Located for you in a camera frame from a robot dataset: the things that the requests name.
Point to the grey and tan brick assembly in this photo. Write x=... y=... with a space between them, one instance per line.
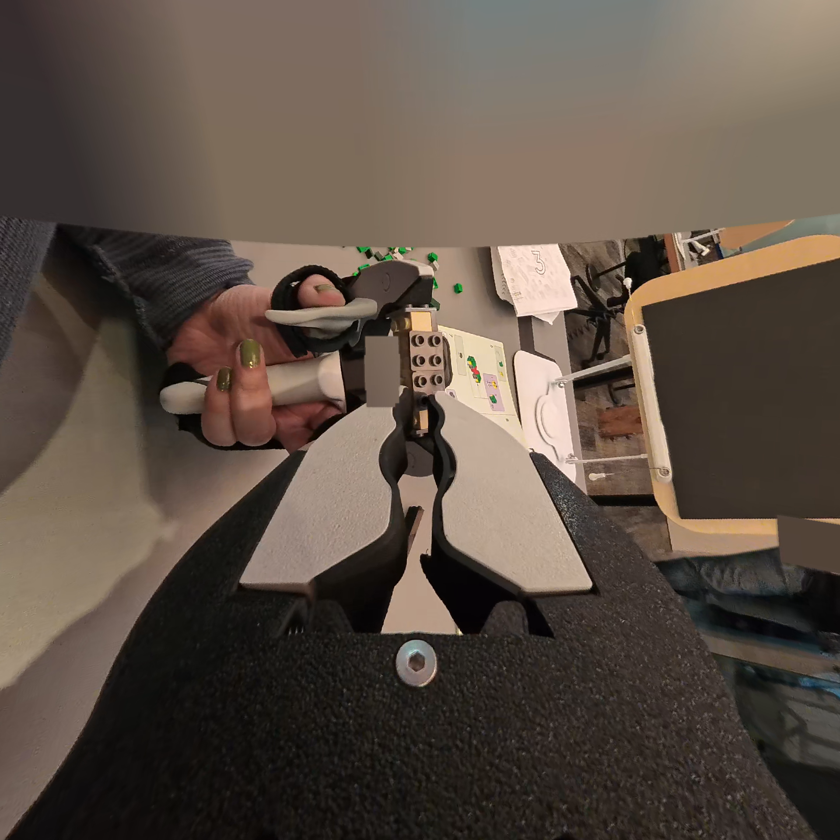
x=426 y=361

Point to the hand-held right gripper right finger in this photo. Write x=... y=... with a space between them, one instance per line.
x=505 y=518

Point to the person's left hand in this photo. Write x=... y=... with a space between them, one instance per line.
x=216 y=334

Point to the white printed paper bag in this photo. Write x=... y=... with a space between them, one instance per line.
x=535 y=289

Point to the person's left forearm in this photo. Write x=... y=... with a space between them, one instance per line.
x=164 y=275

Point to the person's grey sweater body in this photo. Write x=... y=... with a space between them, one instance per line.
x=23 y=275

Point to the grey desk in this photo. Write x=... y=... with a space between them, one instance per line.
x=472 y=308

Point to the black tablet with tan frame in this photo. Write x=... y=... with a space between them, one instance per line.
x=741 y=394

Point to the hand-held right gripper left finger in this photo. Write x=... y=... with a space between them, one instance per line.
x=321 y=505

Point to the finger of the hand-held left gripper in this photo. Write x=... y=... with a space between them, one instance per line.
x=387 y=285
x=420 y=268

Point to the pile of small green bricks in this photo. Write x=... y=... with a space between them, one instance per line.
x=432 y=258

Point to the black office chair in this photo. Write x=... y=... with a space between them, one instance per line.
x=600 y=308

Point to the dark blue cloth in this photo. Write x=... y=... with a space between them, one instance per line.
x=735 y=584

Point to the green instruction booklet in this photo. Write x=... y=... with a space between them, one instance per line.
x=482 y=374

